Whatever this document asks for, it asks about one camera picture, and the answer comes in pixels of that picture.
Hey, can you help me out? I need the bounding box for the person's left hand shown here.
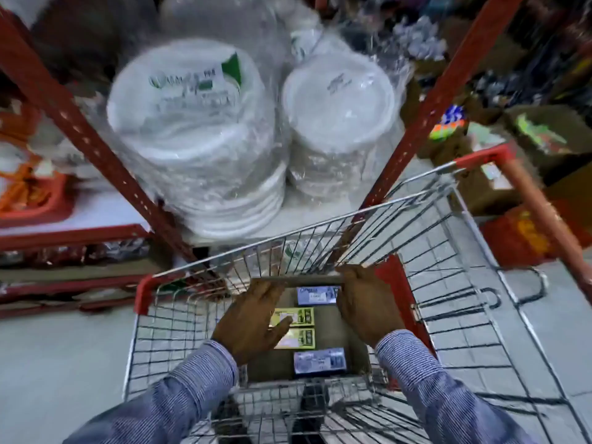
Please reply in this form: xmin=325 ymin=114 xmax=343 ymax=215
xmin=211 ymin=278 xmax=293 ymax=366

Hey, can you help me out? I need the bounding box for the person's right hand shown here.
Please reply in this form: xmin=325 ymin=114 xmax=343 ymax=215
xmin=336 ymin=265 xmax=411 ymax=350

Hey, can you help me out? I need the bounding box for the brown cardboard box with labels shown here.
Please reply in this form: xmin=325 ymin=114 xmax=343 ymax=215
xmin=245 ymin=274 xmax=372 ymax=382

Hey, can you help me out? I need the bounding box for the person's right forearm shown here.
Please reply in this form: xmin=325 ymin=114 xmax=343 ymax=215
xmin=375 ymin=330 xmax=539 ymax=444

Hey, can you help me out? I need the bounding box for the person's left forearm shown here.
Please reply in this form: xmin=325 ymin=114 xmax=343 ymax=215
xmin=64 ymin=339 xmax=239 ymax=444

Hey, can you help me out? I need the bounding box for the person's black shoe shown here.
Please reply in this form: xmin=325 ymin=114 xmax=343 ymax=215
xmin=214 ymin=396 xmax=253 ymax=444
xmin=289 ymin=383 xmax=331 ymax=444

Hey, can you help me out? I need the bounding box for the small wrapped white plate stack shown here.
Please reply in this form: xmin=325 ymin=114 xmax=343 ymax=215
xmin=280 ymin=52 xmax=399 ymax=203

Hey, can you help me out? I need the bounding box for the cardboard box with white label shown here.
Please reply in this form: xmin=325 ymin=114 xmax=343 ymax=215
xmin=455 ymin=159 xmax=516 ymax=215

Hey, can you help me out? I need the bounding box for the red plastic crate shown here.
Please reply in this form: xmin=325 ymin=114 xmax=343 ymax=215
xmin=480 ymin=210 xmax=558 ymax=269

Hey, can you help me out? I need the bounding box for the colourful toy packet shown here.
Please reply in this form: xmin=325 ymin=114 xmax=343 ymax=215
xmin=428 ymin=104 xmax=470 ymax=141

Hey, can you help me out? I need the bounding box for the large wrapped white plate stack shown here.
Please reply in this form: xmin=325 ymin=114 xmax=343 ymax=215
xmin=105 ymin=38 xmax=288 ymax=242

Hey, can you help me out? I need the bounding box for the cardboard box with green packets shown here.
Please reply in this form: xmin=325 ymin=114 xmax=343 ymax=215
xmin=504 ymin=104 xmax=592 ymax=158

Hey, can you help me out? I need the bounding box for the red metal shelving rack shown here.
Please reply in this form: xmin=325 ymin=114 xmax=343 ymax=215
xmin=0 ymin=0 xmax=528 ymax=319

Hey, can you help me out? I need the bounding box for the orange plastic tray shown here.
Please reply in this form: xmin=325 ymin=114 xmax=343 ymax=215
xmin=0 ymin=168 xmax=76 ymax=228

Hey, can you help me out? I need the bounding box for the silver wire shopping cart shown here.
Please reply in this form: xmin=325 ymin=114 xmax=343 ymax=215
xmin=122 ymin=143 xmax=592 ymax=444

